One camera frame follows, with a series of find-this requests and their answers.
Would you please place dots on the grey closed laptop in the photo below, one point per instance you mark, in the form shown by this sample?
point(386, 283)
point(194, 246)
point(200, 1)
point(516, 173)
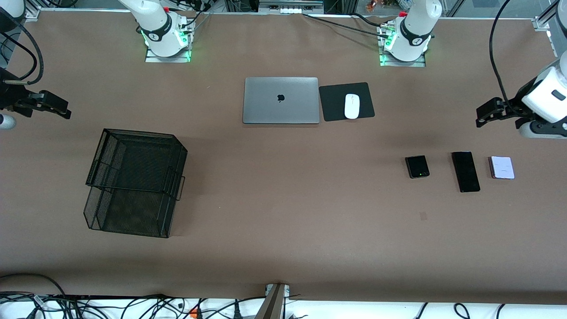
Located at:
point(281, 99)

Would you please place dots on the aluminium frame rail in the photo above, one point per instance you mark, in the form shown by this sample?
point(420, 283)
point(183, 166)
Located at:
point(541, 22)

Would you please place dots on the grey power strip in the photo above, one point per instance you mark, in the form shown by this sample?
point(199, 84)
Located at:
point(290, 8)

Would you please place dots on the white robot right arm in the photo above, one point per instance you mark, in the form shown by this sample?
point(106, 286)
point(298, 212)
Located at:
point(155, 26)

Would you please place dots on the aluminium frame corner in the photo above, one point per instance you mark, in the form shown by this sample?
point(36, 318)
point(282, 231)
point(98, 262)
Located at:
point(32, 15)

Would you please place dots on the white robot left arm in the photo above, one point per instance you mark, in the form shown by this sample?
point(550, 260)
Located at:
point(414, 26)

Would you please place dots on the grey camera mount pole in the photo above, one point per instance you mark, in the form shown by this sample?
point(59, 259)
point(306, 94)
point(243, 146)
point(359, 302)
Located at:
point(272, 305)

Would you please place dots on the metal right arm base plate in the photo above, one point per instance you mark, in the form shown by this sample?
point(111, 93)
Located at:
point(153, 59)

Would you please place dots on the black mesh two-tier tray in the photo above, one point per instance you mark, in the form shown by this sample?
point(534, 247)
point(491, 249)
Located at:
point(133, 217)

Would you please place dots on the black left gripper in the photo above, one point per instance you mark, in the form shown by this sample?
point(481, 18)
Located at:
point(515, 106)

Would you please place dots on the long black slab phone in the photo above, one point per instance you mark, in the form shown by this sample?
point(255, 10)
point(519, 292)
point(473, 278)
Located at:
point(466, 172)

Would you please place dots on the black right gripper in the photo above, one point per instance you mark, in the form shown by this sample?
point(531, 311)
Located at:
point(9, 96)

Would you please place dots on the small black flip phone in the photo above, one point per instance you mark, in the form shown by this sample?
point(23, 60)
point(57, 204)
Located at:
point(417, 166)

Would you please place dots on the white computer mouse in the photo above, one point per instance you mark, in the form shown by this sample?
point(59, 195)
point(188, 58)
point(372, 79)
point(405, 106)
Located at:
point(352, 106)

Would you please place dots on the white flip phone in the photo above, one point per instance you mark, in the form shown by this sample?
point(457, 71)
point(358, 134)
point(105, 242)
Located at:
point(502, 167)

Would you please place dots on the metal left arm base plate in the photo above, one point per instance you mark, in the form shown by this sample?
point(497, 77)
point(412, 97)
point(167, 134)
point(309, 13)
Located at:
point(390, 64)

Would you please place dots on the black mouse pad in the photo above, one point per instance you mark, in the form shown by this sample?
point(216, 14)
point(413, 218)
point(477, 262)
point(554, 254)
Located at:
point(332, 104)

